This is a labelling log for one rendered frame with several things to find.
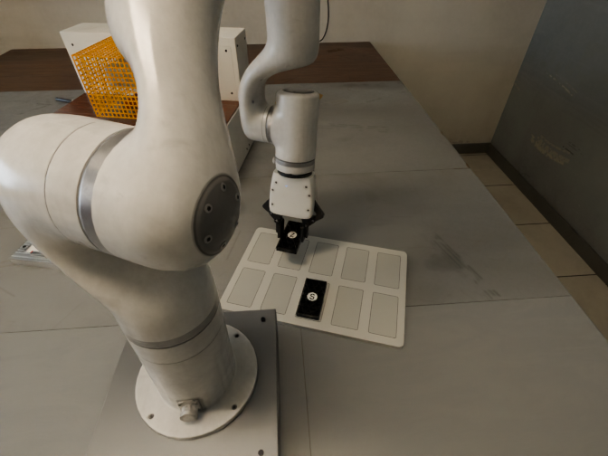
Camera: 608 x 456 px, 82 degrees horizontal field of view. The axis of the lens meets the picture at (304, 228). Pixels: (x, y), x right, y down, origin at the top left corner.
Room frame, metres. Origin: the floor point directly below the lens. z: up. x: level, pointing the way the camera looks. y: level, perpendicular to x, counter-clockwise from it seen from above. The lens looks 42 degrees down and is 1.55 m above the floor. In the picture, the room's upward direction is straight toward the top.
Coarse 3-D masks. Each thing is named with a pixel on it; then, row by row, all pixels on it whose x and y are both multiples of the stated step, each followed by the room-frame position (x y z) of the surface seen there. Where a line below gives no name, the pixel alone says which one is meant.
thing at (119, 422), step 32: (256, 320) 0.36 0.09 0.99; (128, 352) 0.30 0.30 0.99; (256, 352) 0.30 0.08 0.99; (128, 384) 0.24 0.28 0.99; (256, 384) 0.24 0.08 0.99; (128, 416) 0.19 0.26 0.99; (256, 416) 0.19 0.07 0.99; (96, 448) 0.15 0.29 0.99; (128, 448) 0.15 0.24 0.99; (160, 448) 0.15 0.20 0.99; (192, 448) 0.15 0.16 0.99; (224, 448) 0.15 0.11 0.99; (256, 448) 0.15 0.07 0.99
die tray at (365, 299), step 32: (256, 256) 0.59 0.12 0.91; (288, 256) 0.59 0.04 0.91; (320, 256) 0.59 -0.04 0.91; (352, 256) 0.59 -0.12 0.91; (384, 256) 0.59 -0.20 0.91; (256, 288) 0.50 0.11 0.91; (288, 288) 0.50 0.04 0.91; (352, 288) 0.50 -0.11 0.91; (384, 288) 0.50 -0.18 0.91; (288, 320) 0.41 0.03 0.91; (320, 320) 0.41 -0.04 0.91; (352, 320) 0.41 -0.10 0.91; (384, 320) 0.41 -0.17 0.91
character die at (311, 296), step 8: (312, 280) 0.51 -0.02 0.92; (320, 280) 0.51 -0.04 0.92; (304, 288) 0.49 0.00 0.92; (312, 288) 0.49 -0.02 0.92; (320, 288) 0.49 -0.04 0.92; (304, 296) 0.46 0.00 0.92; (312, 296) 0.46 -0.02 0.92; (320, 296) 0.47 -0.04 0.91; (304, 304) 0.44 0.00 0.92; (312, 304) 0.44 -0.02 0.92; (320, 304) 0.44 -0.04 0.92; (296, 312) 0.42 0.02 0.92; (304, 312) 0.42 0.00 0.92; (312, 312) 0.42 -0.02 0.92
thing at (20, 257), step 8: (24, 248) 0.61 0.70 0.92; (16, 256) 0.58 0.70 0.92; (24, 256) 0.58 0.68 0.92; (32, 256) 0.58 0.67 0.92; (40, 256) 0.58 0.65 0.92; (16, 264) 0.57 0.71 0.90; (24, 264) 0.57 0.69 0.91; (32, 264) 0.57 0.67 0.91; (40, 264) 0.57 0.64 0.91; (48, 264) 0.56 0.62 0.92
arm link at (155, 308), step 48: (0, 144) 0.27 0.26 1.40; (48, 144) 0.25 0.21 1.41; (96, 144) 0.25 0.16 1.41; (0, 192) 0.24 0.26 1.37; (48, 192) 0.22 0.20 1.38; (48, 240) 0.23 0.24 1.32; (96, 288) 0.22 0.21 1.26; (144, 288) 0.23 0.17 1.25; (192, 288) 0.24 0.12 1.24; (144, 336) 0.20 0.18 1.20; (192, 336) 0.22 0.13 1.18
